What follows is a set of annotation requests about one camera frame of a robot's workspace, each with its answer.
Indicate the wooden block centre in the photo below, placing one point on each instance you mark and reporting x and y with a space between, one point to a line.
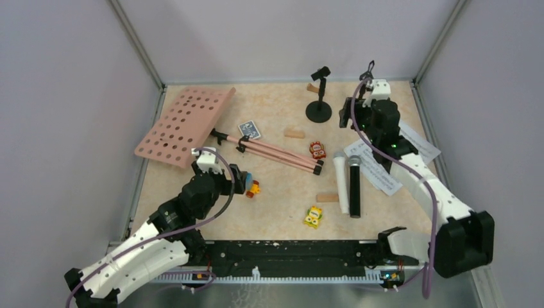
294 134

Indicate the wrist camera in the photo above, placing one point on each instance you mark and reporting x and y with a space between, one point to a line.
207 161
379 90

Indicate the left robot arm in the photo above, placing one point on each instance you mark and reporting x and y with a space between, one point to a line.
169 238

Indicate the yellow owl toy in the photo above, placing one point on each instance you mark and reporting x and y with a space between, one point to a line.
313 217

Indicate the toy block car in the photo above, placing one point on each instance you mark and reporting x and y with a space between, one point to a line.
252 186

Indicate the white microphone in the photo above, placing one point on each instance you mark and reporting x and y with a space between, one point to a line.
339 162

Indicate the black microphone silver grille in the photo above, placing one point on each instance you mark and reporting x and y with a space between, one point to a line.
354 163

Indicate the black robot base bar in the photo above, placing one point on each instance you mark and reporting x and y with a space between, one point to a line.
289 259

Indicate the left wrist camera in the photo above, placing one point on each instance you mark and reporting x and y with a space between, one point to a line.
207 161

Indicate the wooden block near owl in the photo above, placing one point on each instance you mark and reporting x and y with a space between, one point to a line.
327 198

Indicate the blue playing card deck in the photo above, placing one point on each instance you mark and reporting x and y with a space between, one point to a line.
249 129

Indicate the wooden block behind microphone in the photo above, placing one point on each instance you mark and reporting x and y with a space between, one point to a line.
312 88

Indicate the red owl toy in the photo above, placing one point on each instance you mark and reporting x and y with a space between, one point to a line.
317 150

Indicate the pink music stand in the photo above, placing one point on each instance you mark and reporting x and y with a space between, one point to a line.
191 119

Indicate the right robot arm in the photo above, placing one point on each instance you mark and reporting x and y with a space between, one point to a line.
461 239

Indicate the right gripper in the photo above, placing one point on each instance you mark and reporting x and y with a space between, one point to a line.
346 113

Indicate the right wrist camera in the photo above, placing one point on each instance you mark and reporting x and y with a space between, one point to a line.
379 90

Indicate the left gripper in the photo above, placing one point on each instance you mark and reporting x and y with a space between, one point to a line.
239 179

